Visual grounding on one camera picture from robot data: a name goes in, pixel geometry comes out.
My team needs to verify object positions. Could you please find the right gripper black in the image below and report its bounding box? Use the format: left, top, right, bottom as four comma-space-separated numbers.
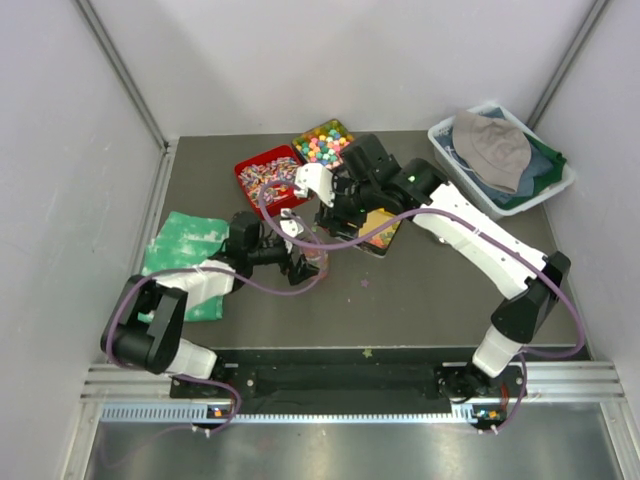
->
314, 173, 380, 241

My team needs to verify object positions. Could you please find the clear plastic jar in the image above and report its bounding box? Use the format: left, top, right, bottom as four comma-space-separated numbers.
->
301, 234, 329, 280

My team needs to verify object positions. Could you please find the golden tin with star candies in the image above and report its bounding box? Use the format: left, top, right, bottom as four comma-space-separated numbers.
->
357, 209, 401, 258

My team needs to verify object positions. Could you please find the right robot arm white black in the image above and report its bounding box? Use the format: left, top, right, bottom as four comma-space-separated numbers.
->
296, 134, 571, 401

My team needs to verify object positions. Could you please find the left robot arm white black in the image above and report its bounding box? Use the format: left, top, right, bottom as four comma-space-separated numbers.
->
100, 211, 322, 397

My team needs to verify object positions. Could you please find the tin with colourful cube candies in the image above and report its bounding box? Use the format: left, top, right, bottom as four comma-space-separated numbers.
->
291, 119, 355, 170

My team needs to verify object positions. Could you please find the red tin with lollipops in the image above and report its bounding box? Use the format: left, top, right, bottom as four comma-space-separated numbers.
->
234, 145, 309, 219

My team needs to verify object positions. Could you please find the green white cloth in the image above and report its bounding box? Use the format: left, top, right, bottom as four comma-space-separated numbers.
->
141, 212, 234, 322

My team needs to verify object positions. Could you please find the white plastic basket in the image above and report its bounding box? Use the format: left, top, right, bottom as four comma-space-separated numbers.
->
427, 103, 576, 220

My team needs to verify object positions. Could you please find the beige bucket hat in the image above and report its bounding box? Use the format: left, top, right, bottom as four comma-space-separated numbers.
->
452, 111, 531, 194

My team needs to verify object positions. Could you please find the blue-grey garment in basket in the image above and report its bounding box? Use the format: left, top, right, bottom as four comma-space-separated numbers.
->
475, 147, 553, 204

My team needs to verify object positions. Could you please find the green garment in basket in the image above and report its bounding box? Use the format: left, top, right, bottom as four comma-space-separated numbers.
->
491, 134, 567, 210

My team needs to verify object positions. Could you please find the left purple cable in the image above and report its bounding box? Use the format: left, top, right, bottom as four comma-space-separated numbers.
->
104, 212, 321, 436

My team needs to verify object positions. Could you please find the purple cable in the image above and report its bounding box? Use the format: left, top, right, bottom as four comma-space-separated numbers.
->
104, 212, 321, 436
257, 179, 587, 435

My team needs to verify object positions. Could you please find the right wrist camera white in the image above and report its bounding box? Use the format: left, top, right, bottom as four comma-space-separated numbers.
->
293, 163, 336, 208

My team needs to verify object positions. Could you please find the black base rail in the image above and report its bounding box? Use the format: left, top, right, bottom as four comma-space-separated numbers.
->
169, 347, 531, 414

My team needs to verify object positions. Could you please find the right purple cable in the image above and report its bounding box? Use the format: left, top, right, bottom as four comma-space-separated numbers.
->
257, 179, 587, 435

